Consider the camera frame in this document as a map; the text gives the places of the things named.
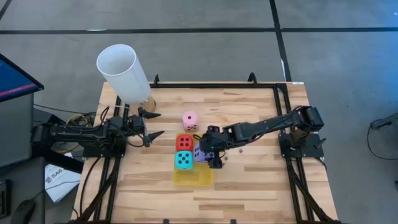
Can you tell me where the black metal table frame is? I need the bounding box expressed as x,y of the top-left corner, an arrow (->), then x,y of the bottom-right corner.
70,72 -> 341,224

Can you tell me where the yellow translucent plastic bin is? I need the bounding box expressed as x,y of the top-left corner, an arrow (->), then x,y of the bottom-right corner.
172,133 -> 215,187

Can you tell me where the black keyboard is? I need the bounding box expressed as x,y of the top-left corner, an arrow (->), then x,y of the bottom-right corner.
0,179 -> 12,218

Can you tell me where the black cable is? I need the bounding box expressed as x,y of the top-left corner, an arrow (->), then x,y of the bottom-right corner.
366,118 -> 398,161
79,157 -> 103,218

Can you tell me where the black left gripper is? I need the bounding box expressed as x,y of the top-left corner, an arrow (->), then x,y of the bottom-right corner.
129,106 -> 165,147

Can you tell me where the white printed paper sheet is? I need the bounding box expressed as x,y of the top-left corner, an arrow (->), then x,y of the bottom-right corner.
44,163 -> 82,203

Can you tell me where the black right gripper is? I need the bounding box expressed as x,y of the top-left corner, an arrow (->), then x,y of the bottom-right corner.
200,125 -> 225,169

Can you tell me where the large pink foam die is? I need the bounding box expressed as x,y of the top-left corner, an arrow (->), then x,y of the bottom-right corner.
182,111 -> 199,132

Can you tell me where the round wooden lamp base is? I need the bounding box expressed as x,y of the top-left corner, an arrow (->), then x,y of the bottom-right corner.
136,95 -> 157,118

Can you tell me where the large lavender foam die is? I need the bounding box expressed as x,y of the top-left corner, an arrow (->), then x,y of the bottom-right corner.
193,143 -> 215,164

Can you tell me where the black floor stand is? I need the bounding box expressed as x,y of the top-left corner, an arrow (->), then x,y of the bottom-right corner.
32,113 -> 85,174

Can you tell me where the large red foam die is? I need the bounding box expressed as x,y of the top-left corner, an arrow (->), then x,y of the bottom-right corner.
175,134 -> 194,152

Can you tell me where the black computer mouse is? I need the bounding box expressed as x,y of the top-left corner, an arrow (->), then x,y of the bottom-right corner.
11,198 -> 36,224

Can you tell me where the large teal foam die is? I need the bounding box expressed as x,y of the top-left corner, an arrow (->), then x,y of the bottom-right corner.
174,150 -> 194,171

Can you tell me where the white plastic cup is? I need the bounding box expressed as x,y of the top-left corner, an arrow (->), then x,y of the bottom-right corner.
96,44 -> 152,105

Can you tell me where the blue-screen monitor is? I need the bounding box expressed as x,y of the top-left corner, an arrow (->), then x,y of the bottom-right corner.
0,52 -> 45,103

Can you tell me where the yellow cable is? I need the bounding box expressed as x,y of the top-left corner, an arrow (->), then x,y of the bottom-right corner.
55,113 -> 93,155

